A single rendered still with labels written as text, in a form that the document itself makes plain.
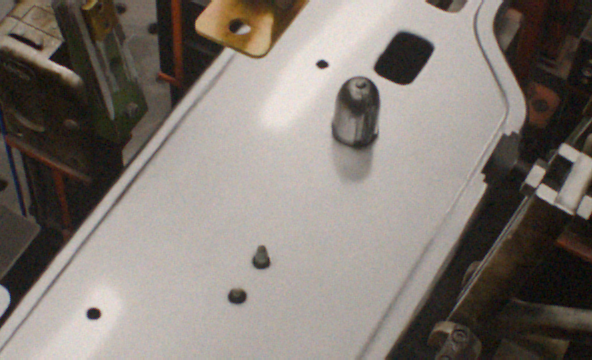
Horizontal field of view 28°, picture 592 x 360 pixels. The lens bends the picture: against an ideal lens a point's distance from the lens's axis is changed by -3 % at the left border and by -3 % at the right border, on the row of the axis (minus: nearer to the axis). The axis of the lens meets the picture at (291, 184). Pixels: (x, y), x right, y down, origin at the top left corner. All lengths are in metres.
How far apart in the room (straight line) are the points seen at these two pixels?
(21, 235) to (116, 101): 0.11
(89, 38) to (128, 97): 0.07
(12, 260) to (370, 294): 0.24
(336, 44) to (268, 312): 0.23
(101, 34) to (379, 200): 0.21
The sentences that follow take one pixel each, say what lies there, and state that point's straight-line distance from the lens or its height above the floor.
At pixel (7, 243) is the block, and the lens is 0.83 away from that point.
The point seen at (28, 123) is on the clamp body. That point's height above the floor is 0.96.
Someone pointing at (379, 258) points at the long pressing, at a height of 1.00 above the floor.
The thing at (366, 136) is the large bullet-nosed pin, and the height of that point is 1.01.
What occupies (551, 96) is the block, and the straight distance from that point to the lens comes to 1.29.
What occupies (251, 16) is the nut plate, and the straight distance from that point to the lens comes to 0.57.
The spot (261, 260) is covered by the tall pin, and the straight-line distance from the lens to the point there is 0.78.
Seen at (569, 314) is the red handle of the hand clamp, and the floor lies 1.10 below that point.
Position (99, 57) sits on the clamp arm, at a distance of 0.81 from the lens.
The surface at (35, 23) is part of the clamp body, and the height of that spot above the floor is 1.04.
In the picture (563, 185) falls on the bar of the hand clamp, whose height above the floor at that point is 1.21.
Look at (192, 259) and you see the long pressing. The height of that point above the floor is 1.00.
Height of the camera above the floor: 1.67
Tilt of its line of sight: 55 degrees down
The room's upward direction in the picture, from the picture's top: 4 degrees clockwise
